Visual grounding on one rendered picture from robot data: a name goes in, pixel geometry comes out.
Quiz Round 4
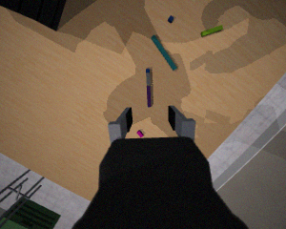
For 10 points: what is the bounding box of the small magenta block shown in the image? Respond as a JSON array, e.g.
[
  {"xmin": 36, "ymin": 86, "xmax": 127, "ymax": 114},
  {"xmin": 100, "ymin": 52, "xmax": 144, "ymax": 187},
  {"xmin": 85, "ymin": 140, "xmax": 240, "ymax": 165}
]
[{"xmin": 137, "ymin": 130, "xmax": 143, "ymax": 137}]

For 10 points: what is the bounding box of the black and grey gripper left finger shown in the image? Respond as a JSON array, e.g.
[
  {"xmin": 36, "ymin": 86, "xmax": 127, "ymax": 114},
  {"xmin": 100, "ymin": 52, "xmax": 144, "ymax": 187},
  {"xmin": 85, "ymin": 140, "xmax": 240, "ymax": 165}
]
[{"xmin": 108, "ymin": 108, "xmax": 133, "ymax": 144}]

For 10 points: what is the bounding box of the lime green rod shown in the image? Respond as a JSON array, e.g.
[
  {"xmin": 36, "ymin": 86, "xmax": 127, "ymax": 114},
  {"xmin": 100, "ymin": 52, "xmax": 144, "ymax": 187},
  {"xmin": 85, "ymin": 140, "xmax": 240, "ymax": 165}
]
[{"xmin": 200, "ymin": 25, "xmax": 223, "ymax": 37}]

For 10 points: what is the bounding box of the turquoise rod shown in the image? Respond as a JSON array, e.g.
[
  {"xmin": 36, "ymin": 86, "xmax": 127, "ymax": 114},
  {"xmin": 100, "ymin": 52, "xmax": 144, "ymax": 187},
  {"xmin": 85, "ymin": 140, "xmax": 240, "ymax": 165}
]
[{"xmin": 151, "ymin": 35, "xmax": 177, "ymax": 71}]

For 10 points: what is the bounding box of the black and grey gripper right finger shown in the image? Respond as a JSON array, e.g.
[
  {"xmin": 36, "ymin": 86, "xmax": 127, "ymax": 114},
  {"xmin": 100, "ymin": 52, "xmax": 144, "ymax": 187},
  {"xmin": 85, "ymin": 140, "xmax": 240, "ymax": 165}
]
[{"xmin": 168, "ymin": 105, "xmax": 195, "ymax": 141}]

